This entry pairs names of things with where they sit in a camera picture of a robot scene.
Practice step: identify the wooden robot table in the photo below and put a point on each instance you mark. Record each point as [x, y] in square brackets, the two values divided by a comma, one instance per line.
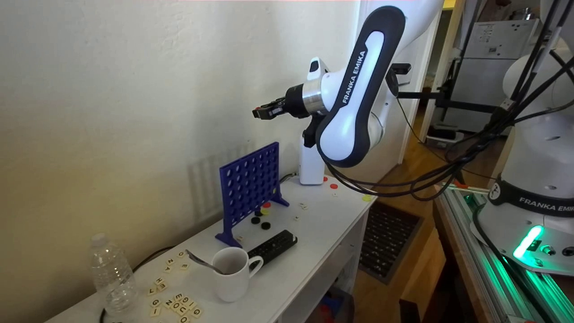
[460, 257]

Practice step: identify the small wooden letter tile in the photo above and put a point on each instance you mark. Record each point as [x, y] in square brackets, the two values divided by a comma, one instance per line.
[170, 301]
[191, 301]
[154, 291]
[161, 280]
[184, 319]
[181, 310]
[195, 310]
[184, 266]
[181, 296]
[157, 309]
[181, 253]
[170, 267]

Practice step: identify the metal spoon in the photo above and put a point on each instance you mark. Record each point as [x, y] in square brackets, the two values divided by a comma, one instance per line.
[198, 260]

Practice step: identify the aluminium mounting rails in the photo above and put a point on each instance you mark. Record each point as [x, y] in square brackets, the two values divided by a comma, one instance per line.
[509, 298]

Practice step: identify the clear plastic bottle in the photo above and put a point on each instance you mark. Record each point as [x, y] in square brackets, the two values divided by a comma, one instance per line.
[111, 269]

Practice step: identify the blue connect four gameboard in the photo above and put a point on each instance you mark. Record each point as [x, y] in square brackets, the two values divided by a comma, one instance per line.
[249, 179]

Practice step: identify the black stereo camera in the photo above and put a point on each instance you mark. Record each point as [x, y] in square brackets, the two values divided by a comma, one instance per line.
[403, 68]

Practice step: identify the white ceramic mug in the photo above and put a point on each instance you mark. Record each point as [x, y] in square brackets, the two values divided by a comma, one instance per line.
[231, 284]

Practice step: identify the white side table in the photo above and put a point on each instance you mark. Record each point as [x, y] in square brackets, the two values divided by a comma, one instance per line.
[353, 239]

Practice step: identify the white metal cabinet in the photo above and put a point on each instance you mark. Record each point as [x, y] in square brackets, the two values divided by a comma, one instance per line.
[491, 54]

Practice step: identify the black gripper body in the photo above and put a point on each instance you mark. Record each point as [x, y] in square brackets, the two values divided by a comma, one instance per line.
[297, 100]

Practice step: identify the yellow sticky note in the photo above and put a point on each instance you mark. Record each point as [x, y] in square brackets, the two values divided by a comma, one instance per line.
[367, 197]

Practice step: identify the yellow game chip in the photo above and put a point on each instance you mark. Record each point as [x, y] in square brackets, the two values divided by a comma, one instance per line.
[261, 210]

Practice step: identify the black camera stand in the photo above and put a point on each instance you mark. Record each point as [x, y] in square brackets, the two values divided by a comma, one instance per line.
[424, 95]

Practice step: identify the black game chip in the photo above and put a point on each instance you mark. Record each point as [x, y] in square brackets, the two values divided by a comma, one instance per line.
[267, 224]
[256, 219]

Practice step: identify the red black clamp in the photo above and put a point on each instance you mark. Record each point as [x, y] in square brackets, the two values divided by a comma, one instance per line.
[460, 179]

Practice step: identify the white router box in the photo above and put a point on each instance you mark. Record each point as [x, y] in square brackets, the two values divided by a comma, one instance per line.
[311, 170]

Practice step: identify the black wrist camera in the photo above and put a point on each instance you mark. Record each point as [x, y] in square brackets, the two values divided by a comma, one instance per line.
[311, 127]

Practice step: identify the blue red plastic toy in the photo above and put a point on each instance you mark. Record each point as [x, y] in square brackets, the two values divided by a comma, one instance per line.
[333, 307]

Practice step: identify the black remote control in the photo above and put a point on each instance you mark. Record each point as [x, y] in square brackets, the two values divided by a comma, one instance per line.
[274, 244]

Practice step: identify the black floor vent grille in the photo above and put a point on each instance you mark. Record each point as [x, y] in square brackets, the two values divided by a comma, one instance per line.
[389, 239]

